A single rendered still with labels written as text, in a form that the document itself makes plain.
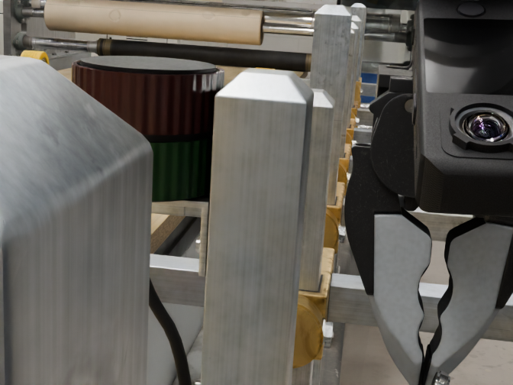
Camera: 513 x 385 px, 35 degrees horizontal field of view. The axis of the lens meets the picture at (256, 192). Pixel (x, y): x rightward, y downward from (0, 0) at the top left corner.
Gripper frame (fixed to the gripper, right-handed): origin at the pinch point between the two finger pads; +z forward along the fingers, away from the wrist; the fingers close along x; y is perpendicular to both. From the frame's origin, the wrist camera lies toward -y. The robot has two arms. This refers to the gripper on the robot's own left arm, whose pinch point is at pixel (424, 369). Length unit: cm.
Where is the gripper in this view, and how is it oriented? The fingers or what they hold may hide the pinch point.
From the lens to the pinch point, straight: 40.5
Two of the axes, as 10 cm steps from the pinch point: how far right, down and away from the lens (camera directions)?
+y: 1.4, -2.3, 9.6
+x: -9.9, -0.9, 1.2
